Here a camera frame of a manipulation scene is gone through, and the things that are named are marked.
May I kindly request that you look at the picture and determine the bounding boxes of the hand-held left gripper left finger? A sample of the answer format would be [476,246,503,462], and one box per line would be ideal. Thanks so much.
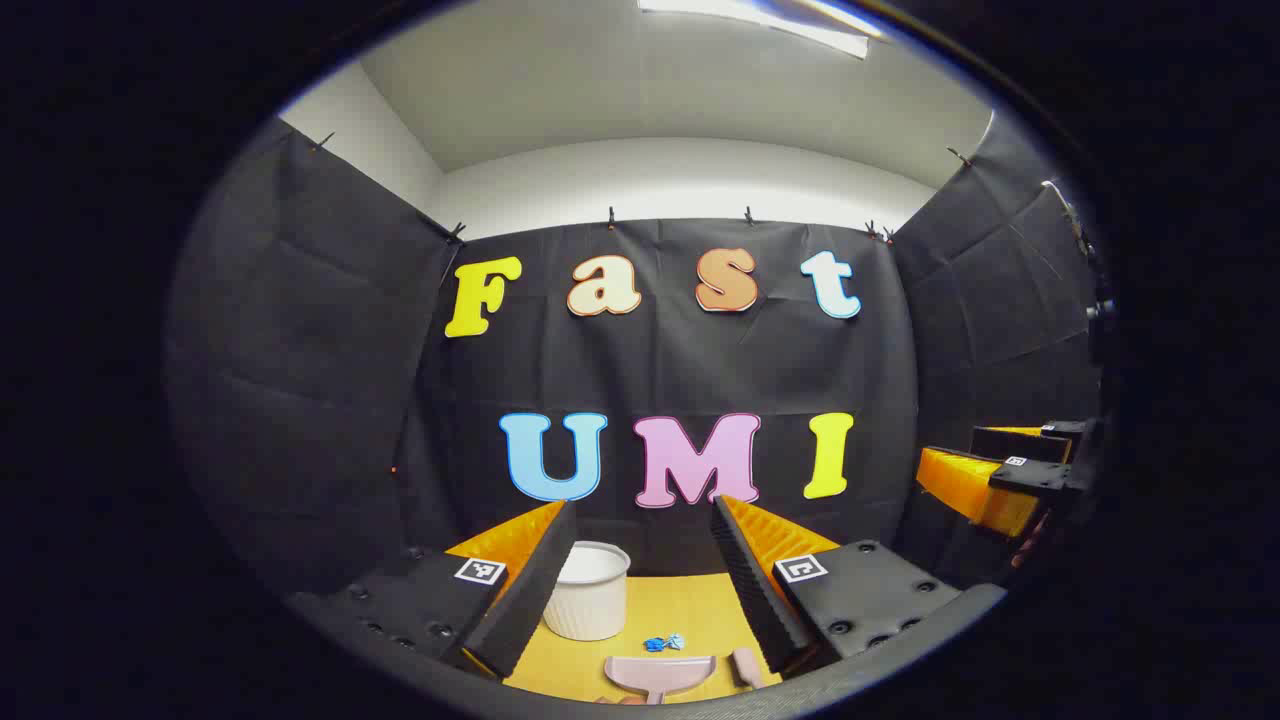
[285,498,579,681]

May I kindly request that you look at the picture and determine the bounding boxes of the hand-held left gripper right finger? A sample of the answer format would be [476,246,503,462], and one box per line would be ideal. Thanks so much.
[710,493,1009,681]

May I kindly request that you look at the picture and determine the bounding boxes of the white ribbed garbage bin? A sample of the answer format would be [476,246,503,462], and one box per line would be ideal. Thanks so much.
[542,541,632,642]

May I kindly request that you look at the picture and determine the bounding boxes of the lilac plastic dustpan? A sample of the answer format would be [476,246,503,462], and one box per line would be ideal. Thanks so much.
[603,655,718,706]

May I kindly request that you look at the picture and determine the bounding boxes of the wooden desktop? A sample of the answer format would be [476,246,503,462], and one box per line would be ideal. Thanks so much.
[500,573,793,707]

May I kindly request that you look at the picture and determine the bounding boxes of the ceiling light panel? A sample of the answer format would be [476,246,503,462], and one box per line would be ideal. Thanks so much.
[638,0,887,60]

